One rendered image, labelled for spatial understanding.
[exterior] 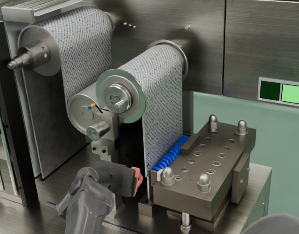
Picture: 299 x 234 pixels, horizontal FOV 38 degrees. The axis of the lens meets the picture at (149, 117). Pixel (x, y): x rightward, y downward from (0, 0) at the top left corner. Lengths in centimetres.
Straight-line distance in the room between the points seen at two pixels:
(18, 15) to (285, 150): 250
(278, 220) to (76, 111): 98
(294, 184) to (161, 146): 185
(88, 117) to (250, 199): 53
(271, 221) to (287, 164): 289
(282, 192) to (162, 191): 182
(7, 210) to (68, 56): 49
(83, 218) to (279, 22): 75
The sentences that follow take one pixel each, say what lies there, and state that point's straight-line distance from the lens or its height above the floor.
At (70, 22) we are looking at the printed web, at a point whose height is 140.
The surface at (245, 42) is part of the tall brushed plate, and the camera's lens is 127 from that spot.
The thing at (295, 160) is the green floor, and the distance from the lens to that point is 322.
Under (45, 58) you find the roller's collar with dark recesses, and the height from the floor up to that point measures 133.
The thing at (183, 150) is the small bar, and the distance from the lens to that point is 125.
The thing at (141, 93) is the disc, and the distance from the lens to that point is 105.
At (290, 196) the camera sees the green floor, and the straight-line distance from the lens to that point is 287.
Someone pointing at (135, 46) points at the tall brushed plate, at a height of 127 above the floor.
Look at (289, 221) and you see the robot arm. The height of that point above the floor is 152.
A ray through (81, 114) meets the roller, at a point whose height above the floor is 117.
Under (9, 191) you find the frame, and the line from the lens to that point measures 139.
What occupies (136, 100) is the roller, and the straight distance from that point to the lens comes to 106.
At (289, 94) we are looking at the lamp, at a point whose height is 118.
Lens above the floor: 169
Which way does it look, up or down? 27 degrees down
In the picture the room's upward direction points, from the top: 3 degrees counter-clockwise
